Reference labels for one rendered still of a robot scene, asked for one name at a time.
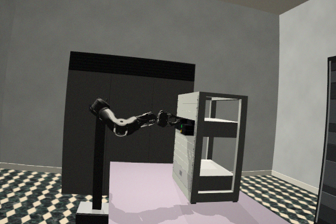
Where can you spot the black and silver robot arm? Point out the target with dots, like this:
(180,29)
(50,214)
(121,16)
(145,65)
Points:
(102,111)

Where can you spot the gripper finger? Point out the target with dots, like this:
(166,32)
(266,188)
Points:
(169,124)
(173,116)

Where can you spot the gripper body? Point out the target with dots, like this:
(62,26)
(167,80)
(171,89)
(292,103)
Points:
(162,120)

